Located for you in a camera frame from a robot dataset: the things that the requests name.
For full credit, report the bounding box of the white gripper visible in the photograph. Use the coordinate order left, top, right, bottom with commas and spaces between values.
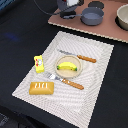
66, 0, 79, 6

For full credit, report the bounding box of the grey pot with handles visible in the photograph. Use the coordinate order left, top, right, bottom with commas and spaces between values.
57, 0, 84, 10

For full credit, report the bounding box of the grey saucepan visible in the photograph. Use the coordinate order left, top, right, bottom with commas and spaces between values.
80, 7, 104, 26

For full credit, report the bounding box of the yellow toy banana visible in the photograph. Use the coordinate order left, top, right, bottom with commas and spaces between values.
57, 62, 77, 71

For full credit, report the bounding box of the yellow toy box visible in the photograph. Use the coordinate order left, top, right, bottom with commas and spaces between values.
34, 55, 44, 73

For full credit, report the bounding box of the toy bread loaf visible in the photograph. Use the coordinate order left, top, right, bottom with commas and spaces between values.
29, 82, 54, 95

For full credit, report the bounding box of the pink toy stove top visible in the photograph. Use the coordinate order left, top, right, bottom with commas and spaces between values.
48, 0, 128, 43

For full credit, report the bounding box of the white bowl on stove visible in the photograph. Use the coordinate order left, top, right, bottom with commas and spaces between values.
117, 4, 128, 31

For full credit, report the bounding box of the beige round plate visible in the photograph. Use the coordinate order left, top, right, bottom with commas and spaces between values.
55, 55, 82, 78

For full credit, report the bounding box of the white woven placemat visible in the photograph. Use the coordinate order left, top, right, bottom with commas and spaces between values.
12, 32, 113, 128

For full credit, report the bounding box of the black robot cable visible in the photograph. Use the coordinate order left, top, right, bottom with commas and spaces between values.
33, 0, 64, 17

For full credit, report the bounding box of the knife with wooden handle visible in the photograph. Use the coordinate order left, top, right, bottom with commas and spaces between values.
57, 49, 97, 63

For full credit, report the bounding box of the fork with wooden handle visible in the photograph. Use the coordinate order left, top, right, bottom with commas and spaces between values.
44, 72, 84, 90

